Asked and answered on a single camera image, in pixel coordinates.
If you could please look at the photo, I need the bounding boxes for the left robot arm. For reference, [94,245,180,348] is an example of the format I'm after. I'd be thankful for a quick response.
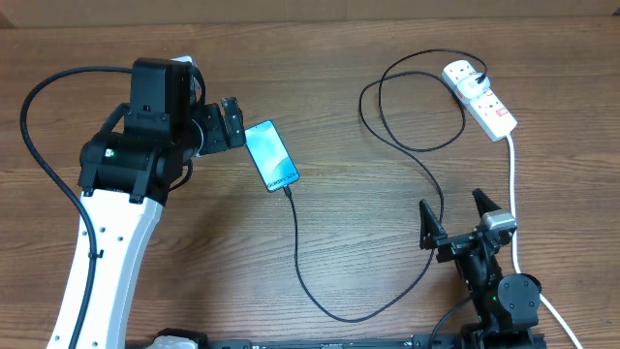
[48,56,246,348]

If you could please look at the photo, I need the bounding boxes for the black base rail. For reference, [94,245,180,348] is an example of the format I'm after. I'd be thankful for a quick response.
[125,328,548,349]

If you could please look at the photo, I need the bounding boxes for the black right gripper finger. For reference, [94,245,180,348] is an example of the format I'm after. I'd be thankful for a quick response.
[418,200,447,249]
[472,188,501,217]

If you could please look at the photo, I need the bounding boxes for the Samsung Galaxy smartphone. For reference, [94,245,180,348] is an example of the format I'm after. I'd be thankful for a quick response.
[245,120,300,192]

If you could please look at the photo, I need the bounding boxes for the white power strip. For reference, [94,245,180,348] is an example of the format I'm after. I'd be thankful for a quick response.
[442,60,517,142]

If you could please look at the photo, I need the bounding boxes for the white USB charger plug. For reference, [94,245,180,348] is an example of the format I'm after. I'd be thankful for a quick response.
[456,73,490,103]

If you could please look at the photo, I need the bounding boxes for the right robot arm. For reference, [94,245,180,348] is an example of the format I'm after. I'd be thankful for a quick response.
[412,189,546,348]

